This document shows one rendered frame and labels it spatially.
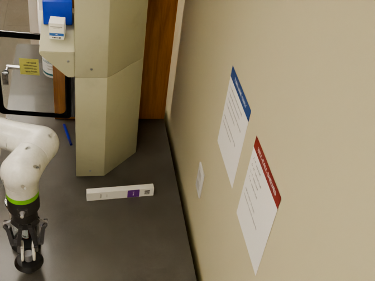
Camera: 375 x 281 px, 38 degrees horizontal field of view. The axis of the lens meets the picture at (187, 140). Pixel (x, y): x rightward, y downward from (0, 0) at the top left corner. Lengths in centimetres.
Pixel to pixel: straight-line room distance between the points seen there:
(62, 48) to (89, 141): 40
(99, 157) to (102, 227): 29
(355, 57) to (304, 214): 34
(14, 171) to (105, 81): 55
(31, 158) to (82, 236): 54
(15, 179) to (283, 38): 81
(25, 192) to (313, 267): 86
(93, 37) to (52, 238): 72
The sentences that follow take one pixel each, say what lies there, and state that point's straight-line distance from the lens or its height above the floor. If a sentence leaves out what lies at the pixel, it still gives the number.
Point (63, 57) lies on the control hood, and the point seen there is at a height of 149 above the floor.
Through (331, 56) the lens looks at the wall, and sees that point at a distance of 98.
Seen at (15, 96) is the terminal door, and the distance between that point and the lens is 242.
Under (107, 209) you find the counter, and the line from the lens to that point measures 212.
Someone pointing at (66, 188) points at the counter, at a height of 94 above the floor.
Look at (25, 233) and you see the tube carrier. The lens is 192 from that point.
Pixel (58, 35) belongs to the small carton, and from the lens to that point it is 195.
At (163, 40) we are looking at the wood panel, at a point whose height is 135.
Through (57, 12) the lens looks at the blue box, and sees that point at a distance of 202.
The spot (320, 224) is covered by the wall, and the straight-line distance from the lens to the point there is 103.
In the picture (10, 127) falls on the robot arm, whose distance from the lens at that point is 169.
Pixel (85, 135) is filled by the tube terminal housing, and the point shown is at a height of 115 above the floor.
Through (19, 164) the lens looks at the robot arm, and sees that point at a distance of 156.
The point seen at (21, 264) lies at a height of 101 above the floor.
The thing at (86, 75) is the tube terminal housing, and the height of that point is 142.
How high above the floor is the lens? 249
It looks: 39 degrees down
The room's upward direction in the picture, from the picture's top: 9 degrees clockwise
